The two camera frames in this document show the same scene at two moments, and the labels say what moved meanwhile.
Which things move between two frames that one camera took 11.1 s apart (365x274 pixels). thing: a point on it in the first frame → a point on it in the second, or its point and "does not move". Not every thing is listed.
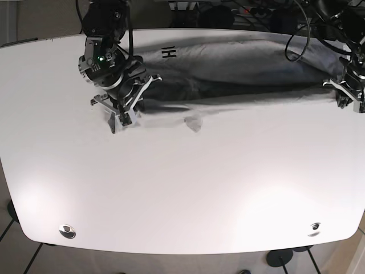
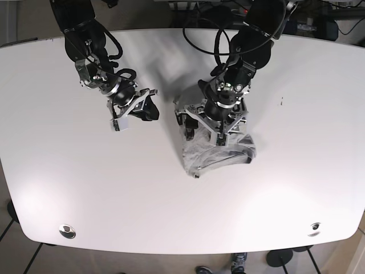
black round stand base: (279, 257) does not move
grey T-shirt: (194, 69) → (202, 154)
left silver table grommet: (67, 231) does not move
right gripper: (353, 83) → (222, 108)
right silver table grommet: (315, 229) does not move
